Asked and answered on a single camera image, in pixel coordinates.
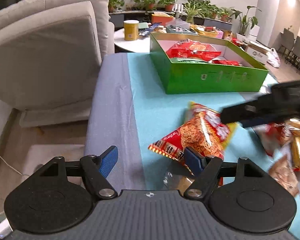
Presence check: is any small bread cube packet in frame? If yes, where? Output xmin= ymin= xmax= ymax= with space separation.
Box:
xmin=162 ymin=167 xmax=194 ymax=195

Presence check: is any red yellow snack bag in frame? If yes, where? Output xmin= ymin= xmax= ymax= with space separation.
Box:
xmin=148 ymin=101 xmax=238 ymax=171

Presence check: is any yellow orange snack packet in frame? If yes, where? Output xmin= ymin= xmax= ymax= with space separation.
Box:
xmin=286 ymin=118 xmax=300 ymax=171

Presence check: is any brown nut snack packet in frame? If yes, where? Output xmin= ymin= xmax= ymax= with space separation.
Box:
xmin=268 ymin=155 xmax=299 ymax=197

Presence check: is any green white snack bag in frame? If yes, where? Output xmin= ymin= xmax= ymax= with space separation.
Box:
xmin=170 ymin=57 xmax=207 ymax=63

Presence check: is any shiny red snack bag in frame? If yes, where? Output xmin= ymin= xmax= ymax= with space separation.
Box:
xmin=166 ymin=39 xmax=222 ymax=62

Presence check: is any red noodle packet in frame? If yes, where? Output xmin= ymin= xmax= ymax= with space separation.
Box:
xmin=212 ymin=60 xmax=242 ymax=66

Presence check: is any grey dining chair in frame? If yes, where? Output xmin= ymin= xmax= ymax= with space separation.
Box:
xmin=288 ymin=36 xmax=300 ymax=70

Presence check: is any white plastic shopping bag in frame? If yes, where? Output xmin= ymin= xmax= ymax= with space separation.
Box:
xmin=266 ymin=48 xmax=281 ymax=68

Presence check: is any blue grey table mat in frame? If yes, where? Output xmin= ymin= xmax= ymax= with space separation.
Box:
xmin=79 ymin=53 xmax=300 ymax=239

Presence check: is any white cardboard carton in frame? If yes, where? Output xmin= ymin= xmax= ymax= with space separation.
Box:
xmin=245 ymin=41 xmax=270 ymax=64

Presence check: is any green cardboard box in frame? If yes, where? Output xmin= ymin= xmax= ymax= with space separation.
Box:
xmin=150 ymin=33 xmax=268 ymax=94

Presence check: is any pink small box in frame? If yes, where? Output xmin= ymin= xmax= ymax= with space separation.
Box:
xmin=216 ymin=29 xmax=224 ymax=39

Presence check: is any tall leafy floor plant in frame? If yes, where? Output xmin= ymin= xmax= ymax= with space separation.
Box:
xmin=231 ymin=6 xmax=262 ymax=36

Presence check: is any yellow wicker basket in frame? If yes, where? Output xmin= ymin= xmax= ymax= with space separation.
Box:
xmin=190 ymin=24 xmax=218 ymax=38

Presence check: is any white round coffee table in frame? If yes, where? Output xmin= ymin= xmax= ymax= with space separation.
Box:
xmin=114 ymin=29 xmax=151 ymax=53

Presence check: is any orange tissue box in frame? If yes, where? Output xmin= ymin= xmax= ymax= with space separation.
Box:
xmin=151 ymin=11 xmax=174 ymax=26

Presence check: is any yellow cylindrical can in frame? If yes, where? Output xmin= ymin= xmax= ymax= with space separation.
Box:
xmin=123 ymin=20 xmax=139 ymax=41

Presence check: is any beige sofa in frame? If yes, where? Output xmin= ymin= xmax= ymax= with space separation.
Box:
xmin=0 ymin=0 xmax=114 ymax=127

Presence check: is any potted green plant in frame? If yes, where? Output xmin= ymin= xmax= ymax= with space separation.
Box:
xmin=108 ymin=0 xmax=125 ymax=12

